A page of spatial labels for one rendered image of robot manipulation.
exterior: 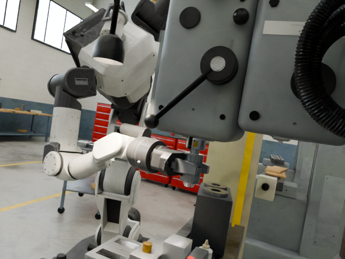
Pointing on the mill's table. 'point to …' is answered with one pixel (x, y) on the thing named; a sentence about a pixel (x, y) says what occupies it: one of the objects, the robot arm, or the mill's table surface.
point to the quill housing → (235, 132)
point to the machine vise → (128, 246)
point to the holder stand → (212, 217)
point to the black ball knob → (241, 16)
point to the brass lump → (147, 246)
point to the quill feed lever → (224, 62)
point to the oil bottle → (207, 248)
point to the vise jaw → (156, 248)
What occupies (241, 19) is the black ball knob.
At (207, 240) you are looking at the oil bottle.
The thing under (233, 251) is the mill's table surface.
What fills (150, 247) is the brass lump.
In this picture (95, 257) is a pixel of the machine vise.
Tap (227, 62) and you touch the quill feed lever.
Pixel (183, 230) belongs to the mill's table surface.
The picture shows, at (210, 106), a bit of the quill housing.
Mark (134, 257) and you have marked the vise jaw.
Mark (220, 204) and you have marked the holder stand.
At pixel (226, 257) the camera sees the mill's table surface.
